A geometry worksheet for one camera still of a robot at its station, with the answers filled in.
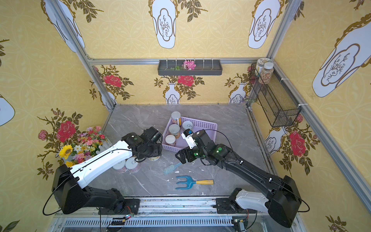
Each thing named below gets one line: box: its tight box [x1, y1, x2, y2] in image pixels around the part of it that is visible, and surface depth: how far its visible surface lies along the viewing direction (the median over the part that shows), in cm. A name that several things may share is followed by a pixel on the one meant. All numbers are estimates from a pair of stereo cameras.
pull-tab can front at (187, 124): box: [182, 120, 194, 131], surface depth 103 cm
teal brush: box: [163, 161, 183, 175], surface depth 87 cm
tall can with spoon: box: [171, 111, 182, 126], surface depth 99 cm
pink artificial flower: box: [181, 59, 197, 71], surface depth 90 cm
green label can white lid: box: [168, 123, 181, 140], surface depth 99 cm
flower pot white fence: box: [55, 125, 113, 168], surface depth 80 cm
